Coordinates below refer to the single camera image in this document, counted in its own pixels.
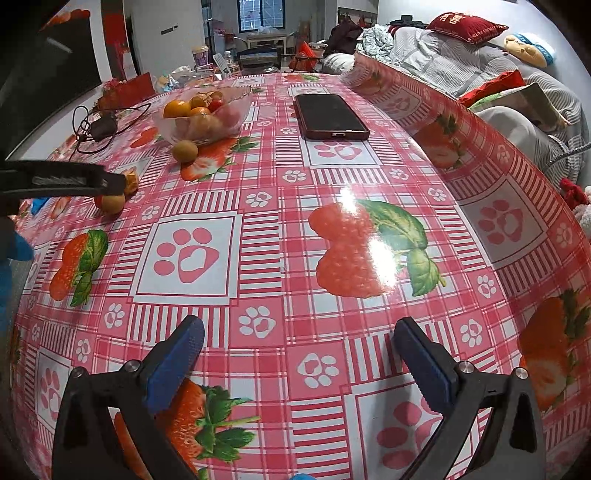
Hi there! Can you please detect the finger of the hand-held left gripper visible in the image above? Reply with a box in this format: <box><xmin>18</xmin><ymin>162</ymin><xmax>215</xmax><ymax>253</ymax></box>
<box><xmin>0</xmin><ymin>160</ymin><xmax>127</xmax><ymax>217</ymax></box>

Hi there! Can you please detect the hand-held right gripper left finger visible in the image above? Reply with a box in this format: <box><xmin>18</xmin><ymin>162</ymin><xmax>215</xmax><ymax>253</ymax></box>
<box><xmin>51</xmin><ymin>315</ymin><xmax>206</xmax><ymax>480</ymax></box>

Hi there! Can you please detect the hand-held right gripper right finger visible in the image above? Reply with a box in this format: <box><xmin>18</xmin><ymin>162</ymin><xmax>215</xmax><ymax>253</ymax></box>
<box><xmin>392</xmin><ymin>318</ymin><xmax>546</xmax><ymax>480</ymax></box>

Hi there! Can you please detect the clear glass bowl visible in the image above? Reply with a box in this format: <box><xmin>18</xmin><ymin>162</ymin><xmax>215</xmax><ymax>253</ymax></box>
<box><xmin>152</xmin><ymin>85</ymin><xmax>252</xmax><ymax>146</ymax></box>

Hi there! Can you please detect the brown kiwi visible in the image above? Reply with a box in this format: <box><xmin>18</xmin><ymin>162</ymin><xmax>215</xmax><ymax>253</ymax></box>
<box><xmin>172</xmin><ymin>140</ymin><xmax>199</xmax><ymax>163</ymax></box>

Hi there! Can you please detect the stack of red gift boxes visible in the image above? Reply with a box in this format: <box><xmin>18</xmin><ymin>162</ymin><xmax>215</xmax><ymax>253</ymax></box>
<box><xmin>100</xmin><ymin>74</ymin><xmax>155</xmax><ymax>109</ymax></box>

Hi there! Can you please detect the blue crumpled cloth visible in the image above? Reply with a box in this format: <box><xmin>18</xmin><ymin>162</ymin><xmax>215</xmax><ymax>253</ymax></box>
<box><xmin>9</xmin><ymin>196</ymin><xmax>61</xmax><ymax>261</ymax></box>

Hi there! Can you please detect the clear plastic bag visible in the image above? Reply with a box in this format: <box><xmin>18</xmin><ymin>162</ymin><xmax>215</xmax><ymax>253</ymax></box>
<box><xmin>154</xmin><ymin>67</ymin><xmax>220</xmax><ymax>90</ymax></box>

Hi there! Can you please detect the black television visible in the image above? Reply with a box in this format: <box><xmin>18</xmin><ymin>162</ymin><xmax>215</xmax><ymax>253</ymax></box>
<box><xmin>0</xmin><ymin>14</ymin><xmax>103</xmax><ymax>158</ymax></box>

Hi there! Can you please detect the red hanging decoration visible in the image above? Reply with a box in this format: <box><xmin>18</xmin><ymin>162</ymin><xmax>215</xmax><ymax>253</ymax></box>
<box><xmin>102</xmin><ymin>13</ymin><xmax>134</xmax><ymax>79</ymax></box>

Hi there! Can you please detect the strawberry print tablecloth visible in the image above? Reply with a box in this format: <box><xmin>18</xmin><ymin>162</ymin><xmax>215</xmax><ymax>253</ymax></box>
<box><xmin>9</xmin><ymin>58</ymin><xmax>591</xmax><ymax>480</ymax></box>

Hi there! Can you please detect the black framed chair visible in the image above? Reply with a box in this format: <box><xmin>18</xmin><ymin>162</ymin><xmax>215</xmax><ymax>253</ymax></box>
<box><xmin>238</xmin><ymin>46</ymin><xmax>282</xmax><ymax>72</ymax></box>

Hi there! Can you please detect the pale wooden table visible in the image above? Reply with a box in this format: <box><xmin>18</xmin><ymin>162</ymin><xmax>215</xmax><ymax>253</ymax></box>
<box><xmin>245</xmin><ymin>31</ymin><xmax>296</xmax><ymax>54</ymax></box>

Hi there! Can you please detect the dark framed window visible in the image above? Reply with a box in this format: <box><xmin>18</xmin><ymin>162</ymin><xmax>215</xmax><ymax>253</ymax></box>
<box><xmin>238</xmin><ymin>0</ymin><xmax>284</xmax><ymax>33</ymax></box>

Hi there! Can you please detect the red plush toy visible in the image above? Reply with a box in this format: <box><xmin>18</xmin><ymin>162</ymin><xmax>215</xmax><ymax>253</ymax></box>
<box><xmin>560</xmin><ymin>178</ymin><xmax>591</xmax><ymax>208</ymax></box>

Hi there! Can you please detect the smartphone in dark red case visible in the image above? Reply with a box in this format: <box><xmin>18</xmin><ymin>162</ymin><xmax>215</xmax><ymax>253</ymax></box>
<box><xmin>294</xmin><ymin>93</ymin><xmax>371</xmax><ymax>140</ymax></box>

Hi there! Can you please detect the red bag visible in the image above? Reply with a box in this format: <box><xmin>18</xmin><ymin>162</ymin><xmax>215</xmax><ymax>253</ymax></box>
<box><xmin>295</xmin><ymin>41</ymin><xmax>324</xmax><ymax>70</ymax></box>

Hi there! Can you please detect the dark maroon jacket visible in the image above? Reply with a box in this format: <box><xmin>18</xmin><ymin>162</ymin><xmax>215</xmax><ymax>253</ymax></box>
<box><xmin>325</xmin><ymin>21</ymin><xmax>365</xmax><ymax>54</ymax></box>

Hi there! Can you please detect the beige board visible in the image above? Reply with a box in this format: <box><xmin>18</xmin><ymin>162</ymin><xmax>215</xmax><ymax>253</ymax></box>
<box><xmin>471</xmin><ymin>83</ymin><xmax>571</xmax><ymax>127</ymax></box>

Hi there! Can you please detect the plain red cushion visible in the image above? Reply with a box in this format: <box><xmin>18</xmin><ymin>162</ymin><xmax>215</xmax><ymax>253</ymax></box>
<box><xmin>457</xmin><ymin>70</ymin><xmax>527</xmax><ymax>108</ymax></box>

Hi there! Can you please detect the patterned grey blanket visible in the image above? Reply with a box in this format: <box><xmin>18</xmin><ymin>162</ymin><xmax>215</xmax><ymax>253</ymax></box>
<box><xmin>355</xmin><ymin>23</ymin><xmax>394</xmax><ymax>58</ymax></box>

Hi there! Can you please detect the grey sofa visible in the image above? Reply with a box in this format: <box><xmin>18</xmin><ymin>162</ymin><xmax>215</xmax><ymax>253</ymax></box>
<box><xmin>355</xmin><ymin>21</ymin><xmax>591</xmax><ymax>185</ymax></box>

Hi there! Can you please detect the yellow and white plush toy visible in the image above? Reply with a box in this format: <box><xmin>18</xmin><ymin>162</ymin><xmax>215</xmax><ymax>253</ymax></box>
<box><xmin>503</xmin><ymin>33</ymin><xmax>557</xmax><ymax>68</ymax></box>

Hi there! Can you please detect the red embroidered cushion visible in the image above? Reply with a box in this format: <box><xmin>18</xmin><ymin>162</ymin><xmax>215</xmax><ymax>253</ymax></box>
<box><xmin>426</xmin><ymin>13</ymin><xmax>509</xmax><ymax>44</ymax></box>

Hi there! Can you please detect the black power adapter with cable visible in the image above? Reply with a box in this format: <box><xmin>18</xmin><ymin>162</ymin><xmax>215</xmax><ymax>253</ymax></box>
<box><xmin>71</xmin><ymin>104</ymin><xmax>153</xmax><ymax>155</ymax></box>

